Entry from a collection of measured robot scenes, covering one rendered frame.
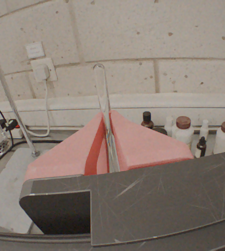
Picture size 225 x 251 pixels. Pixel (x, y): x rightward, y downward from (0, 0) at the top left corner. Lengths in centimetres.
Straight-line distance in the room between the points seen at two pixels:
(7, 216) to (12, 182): 12
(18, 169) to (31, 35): 43
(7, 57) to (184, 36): 60
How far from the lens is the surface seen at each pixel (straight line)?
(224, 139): 56
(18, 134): 81
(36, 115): 79
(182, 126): 53
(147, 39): 60
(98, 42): 62
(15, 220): 56
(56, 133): 77
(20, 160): 71
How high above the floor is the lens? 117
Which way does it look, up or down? 36 degrees down
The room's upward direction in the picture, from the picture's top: 10 degrees counter-clockwise
